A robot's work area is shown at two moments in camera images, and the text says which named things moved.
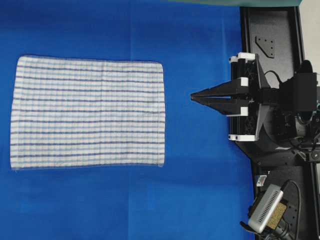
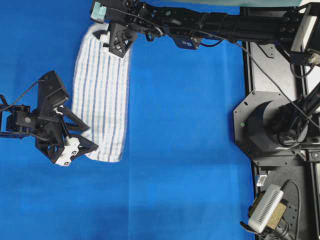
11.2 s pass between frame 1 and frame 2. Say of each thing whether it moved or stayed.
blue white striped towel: moved
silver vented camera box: stayed
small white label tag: stayed
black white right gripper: moved
